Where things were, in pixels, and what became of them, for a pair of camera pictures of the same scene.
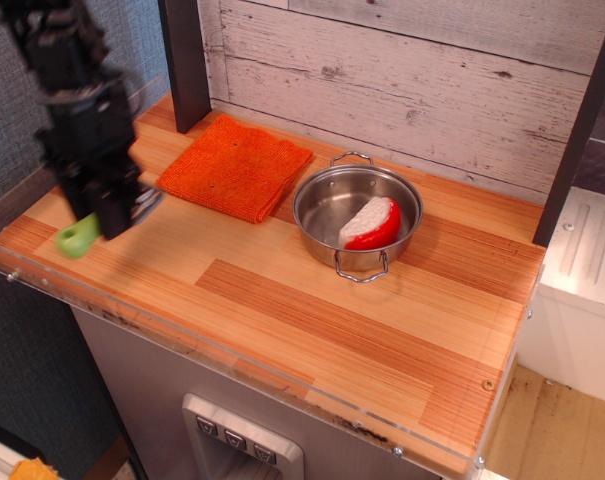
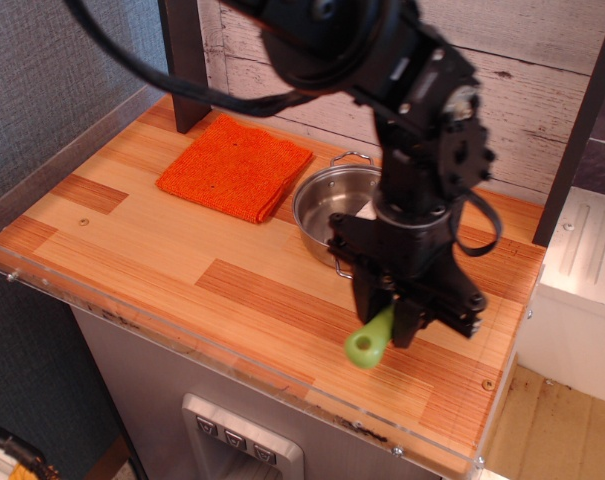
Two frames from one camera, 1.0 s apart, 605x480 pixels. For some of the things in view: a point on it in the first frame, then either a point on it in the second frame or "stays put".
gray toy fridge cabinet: (192, 415) stays put
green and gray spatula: (73, 241) → (367, 345)
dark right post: (597, 90) stays put
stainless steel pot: (357, 215) stays put
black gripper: (90, 139) → (417, 255)
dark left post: (186, 58) stays put
